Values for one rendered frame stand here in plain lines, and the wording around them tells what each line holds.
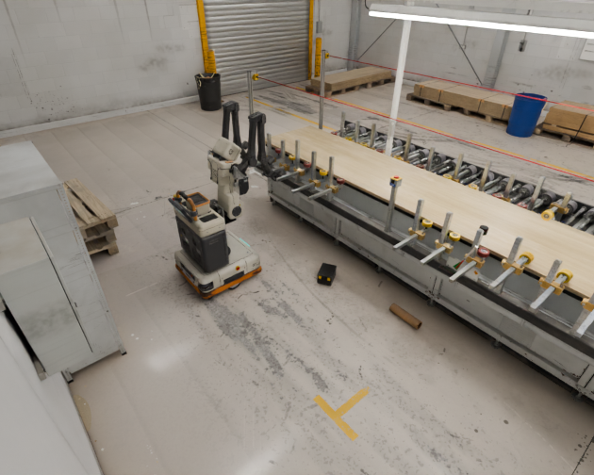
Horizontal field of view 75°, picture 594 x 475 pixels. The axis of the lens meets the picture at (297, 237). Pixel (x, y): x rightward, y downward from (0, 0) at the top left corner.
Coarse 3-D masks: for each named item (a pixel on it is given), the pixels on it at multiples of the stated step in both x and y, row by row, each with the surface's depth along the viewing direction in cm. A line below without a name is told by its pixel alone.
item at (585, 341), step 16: (304, 192) 410; (336, 208) 378; (368, 224) 351; (400, 240) 329; (416, 256) 320; (480, 288) 283; (512, 304) 268; (528, 304) 266; (528, 320) 263; (544, 320) 254; (560, 336) 249; (576, 336) 243; (592, 352) 237
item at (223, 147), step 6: (222, 138) 335; (216, 144) 336; (222, 144) 332; (228, 144) 327; (234, 144) 329; (216, 150) 334; (222, 150) 329; (228, 150) 327; (234, 150) 331; (240, 150) 336; (228, 156) 330; (234, 156) 334
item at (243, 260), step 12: (228, 240) 399; (240, 240) 400; (180, 252) 383; (228, 252) 385; (240, 252) 384; (252, 252) 384; (192, 264) 368; (228, 264) 367; (240, 264) 370; (252, 264) 379; (204, 276) 353; (216, 276) 356; (228, 276) 365; (240, 276) 376; (204, 288) 353; (216, 288) 363
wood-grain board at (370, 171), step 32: (320, 160) 417; (352, 160) 417; (384, 160) 418; (384, 192) 357; (416, 192) 358; (448, 192) 358; (480, 192) 359; (480, 224) 313; (512, 224) 314; (544, 224) 314; (544, 256) 278; (576, 256) 279; (576, 288) 250
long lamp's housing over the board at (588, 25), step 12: (384, 12) 296; (396, 12) 289; (408, 12) 281; (420, 12) 275; (432, 12) 269; (444, 12) 263; (456, 12) 257; (468, 12) 252; (480, 12) 247; (492, 12) 243; (504, 24) 237; (516, 24) 232; (528, 24) 227; (540, 24) 223; (552, 24) 219; (564, 24) 215; (576, 24) 211; (588, 24) 207
